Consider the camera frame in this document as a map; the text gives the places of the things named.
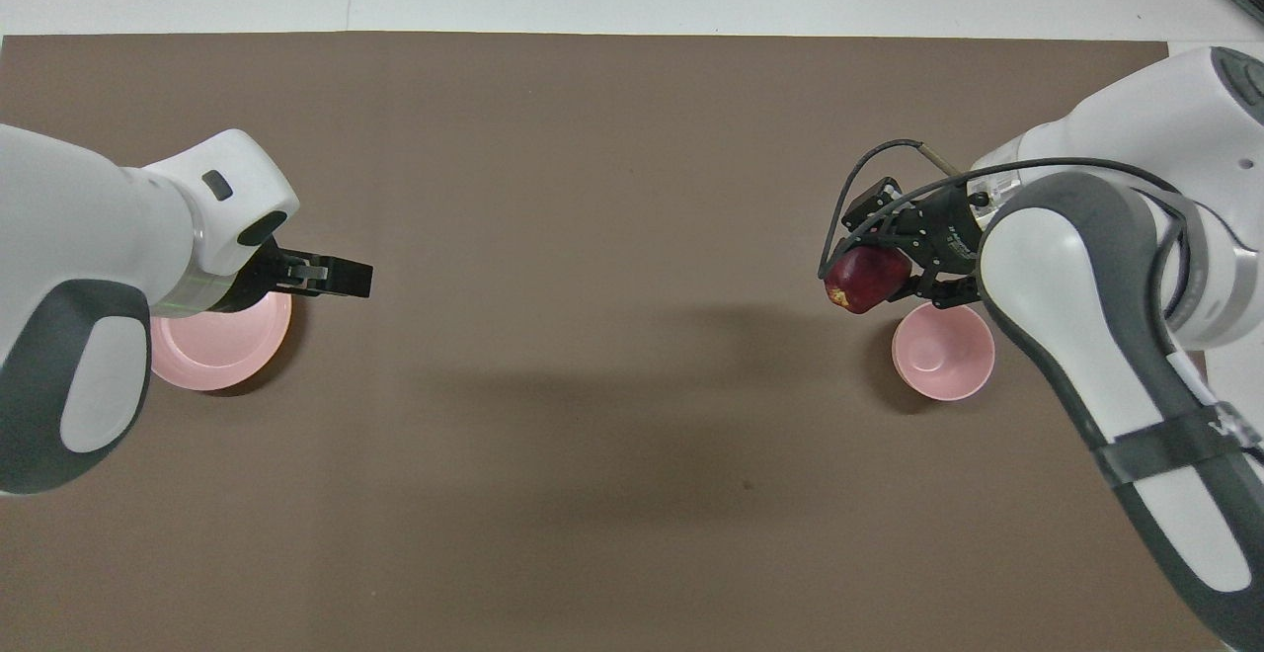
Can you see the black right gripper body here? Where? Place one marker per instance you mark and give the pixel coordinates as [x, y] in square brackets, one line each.
[946, 235]

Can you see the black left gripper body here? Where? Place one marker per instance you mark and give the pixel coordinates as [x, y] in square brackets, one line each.
[252, 285]

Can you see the dark red apple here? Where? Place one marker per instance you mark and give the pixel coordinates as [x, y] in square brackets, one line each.
[869, 279]

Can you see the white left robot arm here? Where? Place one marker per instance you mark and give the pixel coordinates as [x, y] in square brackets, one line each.
[89, 257]

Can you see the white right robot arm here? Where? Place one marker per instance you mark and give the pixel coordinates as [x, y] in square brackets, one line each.
[1106, 316]

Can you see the pink bowl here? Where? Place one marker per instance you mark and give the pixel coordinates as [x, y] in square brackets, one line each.
[943, 356]

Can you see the pink plate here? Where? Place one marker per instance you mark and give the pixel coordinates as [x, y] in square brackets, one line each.
[222, 351]

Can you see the brown table mat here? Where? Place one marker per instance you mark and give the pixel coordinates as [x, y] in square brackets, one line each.
[592, 454]

